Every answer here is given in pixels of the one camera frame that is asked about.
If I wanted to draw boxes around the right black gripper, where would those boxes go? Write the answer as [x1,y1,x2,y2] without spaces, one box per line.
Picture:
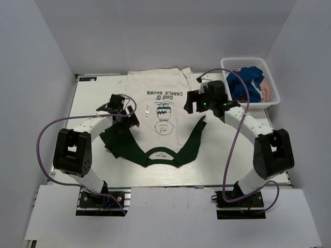
[185,88,216,114]

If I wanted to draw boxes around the blue t-shirt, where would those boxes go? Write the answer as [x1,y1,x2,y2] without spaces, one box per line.
[226,66,264,94]

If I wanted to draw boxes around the white green-sleeved printed t-shirt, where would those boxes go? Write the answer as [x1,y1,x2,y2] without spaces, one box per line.
[100,68,206,168]

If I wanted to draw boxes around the pink t-shirt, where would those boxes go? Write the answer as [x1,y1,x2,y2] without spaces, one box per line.
[231,79,271,103]

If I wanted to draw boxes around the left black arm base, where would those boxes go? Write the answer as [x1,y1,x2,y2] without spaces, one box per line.
[76,189,131,217]

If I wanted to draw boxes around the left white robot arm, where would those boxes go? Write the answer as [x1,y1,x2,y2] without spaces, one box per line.
[53,94,139,206]

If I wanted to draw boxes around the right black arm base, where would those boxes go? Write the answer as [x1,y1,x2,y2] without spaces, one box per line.
[211,191,266,220]

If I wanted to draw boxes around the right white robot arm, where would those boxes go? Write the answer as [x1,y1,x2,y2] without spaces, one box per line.
[184,81,294,206]

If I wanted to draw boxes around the white plastic basket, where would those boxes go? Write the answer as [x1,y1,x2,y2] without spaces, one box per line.
[221,57,280,110]

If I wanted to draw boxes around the blue label sticker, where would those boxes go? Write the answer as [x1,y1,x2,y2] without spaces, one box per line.
[79,76,97,82]

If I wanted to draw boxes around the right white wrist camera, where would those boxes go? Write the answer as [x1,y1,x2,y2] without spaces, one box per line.
[196,77,212,94]

